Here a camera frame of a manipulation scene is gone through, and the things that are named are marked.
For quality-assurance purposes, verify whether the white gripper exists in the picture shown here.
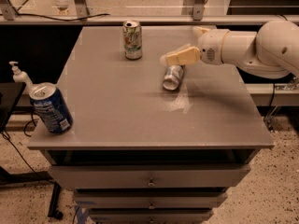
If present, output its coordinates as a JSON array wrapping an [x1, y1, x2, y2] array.
[[160, 26, 229, 66]]

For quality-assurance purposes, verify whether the silver blue redbull can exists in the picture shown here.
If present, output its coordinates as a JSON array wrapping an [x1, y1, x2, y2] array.
[[163, 65, 185, 91]]

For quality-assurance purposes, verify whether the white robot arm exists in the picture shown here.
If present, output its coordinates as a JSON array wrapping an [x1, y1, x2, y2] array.
[[160, 21, 299, 79]]

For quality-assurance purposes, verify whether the green white 7up can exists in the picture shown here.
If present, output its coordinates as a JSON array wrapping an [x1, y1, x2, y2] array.
[[122, 20, 142, 60]]

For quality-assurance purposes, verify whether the blue pepsi can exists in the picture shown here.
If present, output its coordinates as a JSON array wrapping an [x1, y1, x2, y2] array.
[[29, 82, 73, 134]]

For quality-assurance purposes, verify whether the grey drawer cabinet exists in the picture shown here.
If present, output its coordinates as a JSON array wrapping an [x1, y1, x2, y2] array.
[[27, 24, 275, 224]]

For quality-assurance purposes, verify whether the top grey drawer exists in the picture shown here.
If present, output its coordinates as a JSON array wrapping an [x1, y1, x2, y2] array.
[[49, 164, 250, 189]]

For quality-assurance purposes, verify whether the grey drawer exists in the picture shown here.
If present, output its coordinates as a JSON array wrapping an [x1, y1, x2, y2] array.
[[75, 191, 227, 209], [49, 164, 250, 189], [89, 209, 213, 224]]

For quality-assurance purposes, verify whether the middle grey drawer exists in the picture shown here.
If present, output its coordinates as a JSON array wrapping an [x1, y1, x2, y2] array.
[[75, 191, 227, 209]]

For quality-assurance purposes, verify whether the bottom grey drawer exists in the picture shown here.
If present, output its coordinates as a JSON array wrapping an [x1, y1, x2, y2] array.
[[89, 209, 213, 224]]

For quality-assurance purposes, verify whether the white pump dispenser bottle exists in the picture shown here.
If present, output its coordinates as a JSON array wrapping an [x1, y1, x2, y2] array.
[[9, 61, 33, 94]]

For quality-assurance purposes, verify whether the black side desk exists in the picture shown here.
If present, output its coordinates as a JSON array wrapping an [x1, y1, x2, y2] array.
[[0, 82, 25, 132]]

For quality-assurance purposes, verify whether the black cable on floor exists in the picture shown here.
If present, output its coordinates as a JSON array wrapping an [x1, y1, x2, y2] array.
[[0, 110, 54, 185]]

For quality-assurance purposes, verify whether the black cable on shelf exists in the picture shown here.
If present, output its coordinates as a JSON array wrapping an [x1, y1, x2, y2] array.
[[0, 0, 110, 21]]

